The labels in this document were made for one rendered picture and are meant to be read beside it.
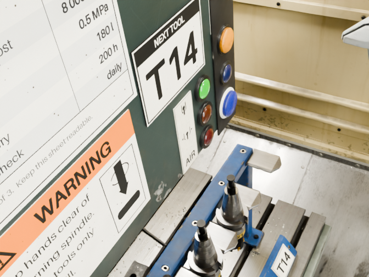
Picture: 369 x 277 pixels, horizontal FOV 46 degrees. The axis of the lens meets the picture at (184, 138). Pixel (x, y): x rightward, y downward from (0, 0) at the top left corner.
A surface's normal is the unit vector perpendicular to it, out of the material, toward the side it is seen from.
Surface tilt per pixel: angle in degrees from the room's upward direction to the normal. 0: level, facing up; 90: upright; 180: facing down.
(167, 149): 90
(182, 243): 0
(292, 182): 24
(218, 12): 90
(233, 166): 0
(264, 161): 0
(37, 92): 90
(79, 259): 90
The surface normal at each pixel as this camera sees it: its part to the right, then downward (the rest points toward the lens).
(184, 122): 0.85, 0.28
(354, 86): -0.51, 0.62
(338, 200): -0.29, -0.40
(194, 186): -0.10, -0.73
